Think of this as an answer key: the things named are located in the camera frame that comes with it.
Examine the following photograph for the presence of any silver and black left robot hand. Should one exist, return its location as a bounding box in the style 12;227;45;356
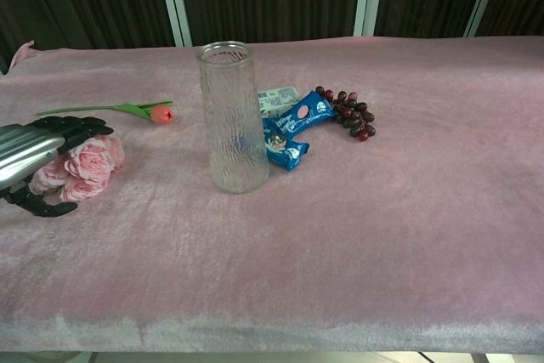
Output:
0;116;116;217

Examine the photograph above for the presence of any pink plush table cloth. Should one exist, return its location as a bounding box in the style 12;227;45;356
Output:
0;35;544;354

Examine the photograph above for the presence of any white printed snack packet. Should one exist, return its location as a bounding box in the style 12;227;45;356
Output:
258;86;301;118

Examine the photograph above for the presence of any dark red grape bunch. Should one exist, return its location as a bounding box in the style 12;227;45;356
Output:
314;85;377;143

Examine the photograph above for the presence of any textured clear glass vase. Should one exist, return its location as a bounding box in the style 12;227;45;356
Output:
195;41;270;195

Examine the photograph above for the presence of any blue snack packet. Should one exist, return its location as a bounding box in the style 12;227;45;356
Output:
271;90;338;127
260;116;311;173

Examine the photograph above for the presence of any orange tulip with green stem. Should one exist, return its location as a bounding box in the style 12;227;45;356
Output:
34;100;176;127

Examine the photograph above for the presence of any pink rose bouquet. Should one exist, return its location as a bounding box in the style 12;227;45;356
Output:
28;133;127;203

